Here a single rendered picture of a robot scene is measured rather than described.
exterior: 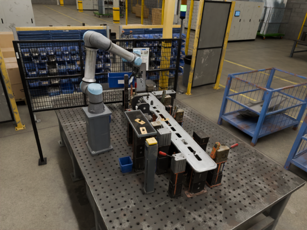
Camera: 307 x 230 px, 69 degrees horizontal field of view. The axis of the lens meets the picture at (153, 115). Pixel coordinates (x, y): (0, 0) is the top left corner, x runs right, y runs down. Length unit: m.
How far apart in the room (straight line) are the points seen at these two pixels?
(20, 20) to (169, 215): 7.76
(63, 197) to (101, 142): 0.95
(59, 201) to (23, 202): 0.37
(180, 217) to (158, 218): 0.15
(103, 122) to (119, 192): 0.61
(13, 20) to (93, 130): 6.87
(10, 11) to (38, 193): 6.53
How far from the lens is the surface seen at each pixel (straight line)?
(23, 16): 8.57
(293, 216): 3.04
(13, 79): 4.83
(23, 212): 2.81
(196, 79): 5.38
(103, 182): 1.88
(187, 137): 1.87
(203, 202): 1.79
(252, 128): 4.05
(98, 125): 2.00
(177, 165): 1.55
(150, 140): 1.50
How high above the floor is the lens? 2.02
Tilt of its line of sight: 28 degrees down
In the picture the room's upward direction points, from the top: 3 degrees clockwise
